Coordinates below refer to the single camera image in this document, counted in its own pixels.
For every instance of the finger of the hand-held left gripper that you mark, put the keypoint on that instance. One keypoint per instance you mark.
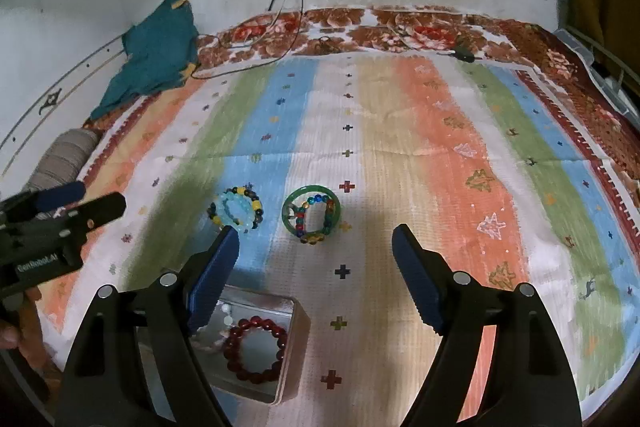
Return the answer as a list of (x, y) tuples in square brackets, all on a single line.
[(100, 210), (60, 195)]

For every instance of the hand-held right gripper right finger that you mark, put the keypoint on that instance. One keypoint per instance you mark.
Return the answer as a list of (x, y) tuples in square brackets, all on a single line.
[(415, 277)]

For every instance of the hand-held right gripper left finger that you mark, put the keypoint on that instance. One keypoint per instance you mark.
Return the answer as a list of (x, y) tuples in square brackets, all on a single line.
[(215, 277)]

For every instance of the silver metal tin box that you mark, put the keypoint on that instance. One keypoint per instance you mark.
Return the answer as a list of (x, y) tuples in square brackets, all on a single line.
[(296, 347)]

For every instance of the green jade bangle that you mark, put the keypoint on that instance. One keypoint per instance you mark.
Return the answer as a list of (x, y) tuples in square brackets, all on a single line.
[(310, 190)]

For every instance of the person's left hand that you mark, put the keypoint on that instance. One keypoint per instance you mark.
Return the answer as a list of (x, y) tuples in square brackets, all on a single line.
[(30, 337)]

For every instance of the grey striped rolled cloth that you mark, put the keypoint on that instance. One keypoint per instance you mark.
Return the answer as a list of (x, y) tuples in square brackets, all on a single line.
[(60, 157)]

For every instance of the white headboard panel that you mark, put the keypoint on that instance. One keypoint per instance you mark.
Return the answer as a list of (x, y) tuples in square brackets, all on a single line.
[(50, 97)]

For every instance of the teal cloth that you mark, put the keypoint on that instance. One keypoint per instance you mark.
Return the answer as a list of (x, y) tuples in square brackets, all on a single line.
[(155, 52)]

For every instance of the striped pastel mat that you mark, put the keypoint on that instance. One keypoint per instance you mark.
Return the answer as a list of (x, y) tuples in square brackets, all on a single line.
[(350, 122)]

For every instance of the small black device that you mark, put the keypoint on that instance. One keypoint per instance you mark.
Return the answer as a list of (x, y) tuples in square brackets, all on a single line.
[(465, 53)]

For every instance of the white metal rack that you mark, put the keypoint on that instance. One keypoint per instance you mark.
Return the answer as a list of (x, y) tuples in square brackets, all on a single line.
[(600, 57)]

